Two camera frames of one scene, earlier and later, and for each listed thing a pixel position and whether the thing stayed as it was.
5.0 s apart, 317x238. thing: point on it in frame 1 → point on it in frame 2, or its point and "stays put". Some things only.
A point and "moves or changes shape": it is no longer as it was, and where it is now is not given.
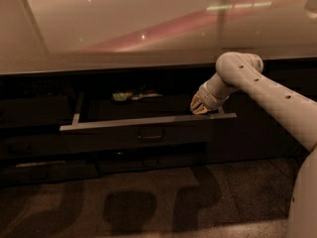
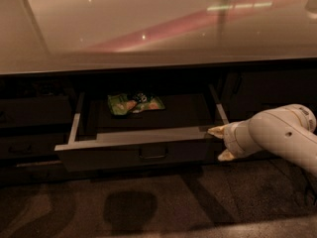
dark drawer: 36,111 stays put
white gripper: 207,98 → 232,139
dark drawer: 124,120 moves or changes shape
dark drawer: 32,145 stays put
